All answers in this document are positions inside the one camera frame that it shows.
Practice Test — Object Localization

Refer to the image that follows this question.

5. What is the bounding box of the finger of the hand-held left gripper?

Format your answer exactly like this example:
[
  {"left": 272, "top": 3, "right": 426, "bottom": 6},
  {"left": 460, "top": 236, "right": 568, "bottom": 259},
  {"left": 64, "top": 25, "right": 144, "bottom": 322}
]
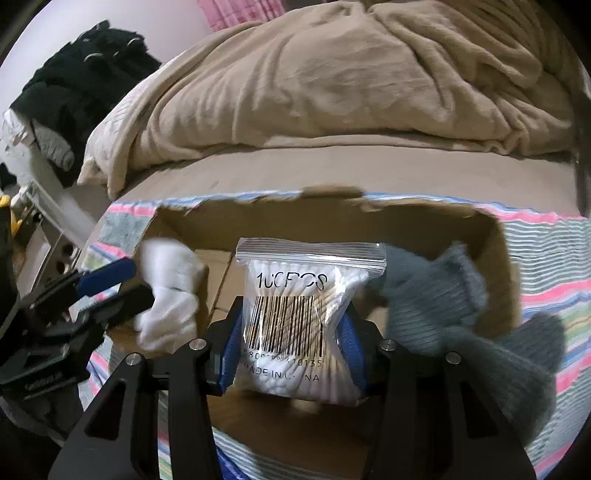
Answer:
[
  {"left": 69, "top": 284, "right": 155, "bottom": 337},
  {"left": 74, "top": 257, "right": 137, "bottom": 300}
]

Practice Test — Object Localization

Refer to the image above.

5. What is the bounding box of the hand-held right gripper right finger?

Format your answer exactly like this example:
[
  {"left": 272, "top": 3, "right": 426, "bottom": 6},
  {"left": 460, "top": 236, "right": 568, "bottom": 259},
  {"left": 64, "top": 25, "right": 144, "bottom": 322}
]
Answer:
[{"left": 337, "top": 305, "right": 539, "bottom": 480}]

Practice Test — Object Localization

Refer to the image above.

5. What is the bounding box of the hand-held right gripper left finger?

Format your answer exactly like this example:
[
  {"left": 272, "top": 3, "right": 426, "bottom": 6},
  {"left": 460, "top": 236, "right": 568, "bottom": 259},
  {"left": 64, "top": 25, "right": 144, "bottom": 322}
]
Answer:
[{"left": 48, "top": 295, "right": 245, "bottom": 480}]

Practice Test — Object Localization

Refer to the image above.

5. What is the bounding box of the white sock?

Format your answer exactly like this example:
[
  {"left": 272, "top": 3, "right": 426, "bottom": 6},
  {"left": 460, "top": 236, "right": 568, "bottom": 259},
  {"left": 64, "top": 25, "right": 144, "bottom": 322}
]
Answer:
[{"left": 133, "top": 239, "right": 209, "bottom": 352}]

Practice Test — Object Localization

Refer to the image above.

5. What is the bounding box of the bag of cotton swabs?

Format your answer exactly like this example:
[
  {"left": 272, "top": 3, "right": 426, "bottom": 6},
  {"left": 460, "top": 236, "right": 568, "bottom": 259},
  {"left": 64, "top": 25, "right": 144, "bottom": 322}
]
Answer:
[{"left": 230, "top": 237, "right": 387, "bottom": 408}]

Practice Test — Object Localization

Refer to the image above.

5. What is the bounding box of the cardboard box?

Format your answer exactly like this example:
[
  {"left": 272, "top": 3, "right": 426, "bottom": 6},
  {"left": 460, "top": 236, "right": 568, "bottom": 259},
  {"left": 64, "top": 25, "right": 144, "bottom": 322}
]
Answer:
[{"left": 105, "top": 187, "right": 525, "bottom": 467}]

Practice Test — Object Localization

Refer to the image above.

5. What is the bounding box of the grey sock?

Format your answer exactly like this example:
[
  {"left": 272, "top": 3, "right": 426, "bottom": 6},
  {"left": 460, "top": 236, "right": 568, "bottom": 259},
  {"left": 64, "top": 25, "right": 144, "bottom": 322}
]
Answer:
[{"left": 368, "top": 243, "right": 566, "bottom": 455}]

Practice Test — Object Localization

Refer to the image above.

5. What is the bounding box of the brown bed sheet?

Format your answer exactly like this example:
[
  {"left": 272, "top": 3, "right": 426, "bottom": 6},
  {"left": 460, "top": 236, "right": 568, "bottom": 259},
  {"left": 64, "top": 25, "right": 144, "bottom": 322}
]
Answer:
[{"left": 95, "top": 131, "right": 585, "bottom": 217}]

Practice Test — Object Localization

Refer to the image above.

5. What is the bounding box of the striped cloth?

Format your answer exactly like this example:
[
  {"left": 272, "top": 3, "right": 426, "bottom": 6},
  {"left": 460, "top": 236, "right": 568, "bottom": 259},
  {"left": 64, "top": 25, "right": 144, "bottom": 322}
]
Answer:
[{"left": 78, "top": 194, "right": 591, "bottom": 480}]

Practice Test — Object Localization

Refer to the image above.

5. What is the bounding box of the pile of dark clothes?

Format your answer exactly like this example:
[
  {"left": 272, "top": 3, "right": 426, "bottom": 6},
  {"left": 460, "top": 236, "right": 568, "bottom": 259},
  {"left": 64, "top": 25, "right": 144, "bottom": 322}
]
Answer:
[{"left": 10, "top": 21, "right": 163, "bottom": 188}]

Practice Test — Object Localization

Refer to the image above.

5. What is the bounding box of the beige blanket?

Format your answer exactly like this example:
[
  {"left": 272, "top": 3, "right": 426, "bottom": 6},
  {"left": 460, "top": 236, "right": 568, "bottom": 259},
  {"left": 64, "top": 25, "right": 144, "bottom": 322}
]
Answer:
[{"left": 78, "top": 0, "right": 578, "bottom": 200}]

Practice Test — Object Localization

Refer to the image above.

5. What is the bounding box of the white furniture frame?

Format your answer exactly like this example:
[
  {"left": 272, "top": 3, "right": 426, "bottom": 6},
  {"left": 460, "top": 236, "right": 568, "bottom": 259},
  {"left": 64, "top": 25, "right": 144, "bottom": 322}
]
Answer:
[{"left": 0, "top": 108, "right": 100, "bottom": 287}]

